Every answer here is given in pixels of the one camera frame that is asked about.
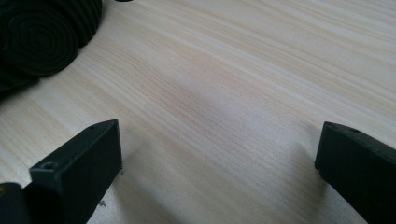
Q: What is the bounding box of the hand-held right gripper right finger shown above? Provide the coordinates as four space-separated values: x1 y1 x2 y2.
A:
314 120 396 224

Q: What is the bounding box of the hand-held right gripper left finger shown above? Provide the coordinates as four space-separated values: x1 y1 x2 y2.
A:
22 119 123 224

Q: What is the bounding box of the black sandal with blue straps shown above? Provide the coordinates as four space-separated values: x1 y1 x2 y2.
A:
0 0 104 92

